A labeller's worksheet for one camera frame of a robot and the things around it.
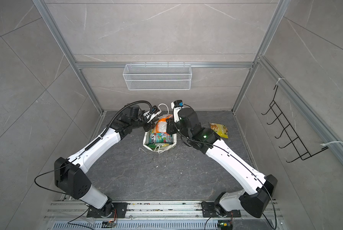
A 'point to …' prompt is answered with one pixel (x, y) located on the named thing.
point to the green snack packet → (160, 137)
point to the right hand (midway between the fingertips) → (166, 118)
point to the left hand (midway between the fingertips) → (157, 114)
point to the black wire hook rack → (302, 151)
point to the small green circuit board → (226, 226)
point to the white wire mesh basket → (158, 77)
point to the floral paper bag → (158, 147)
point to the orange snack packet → (161, 124)
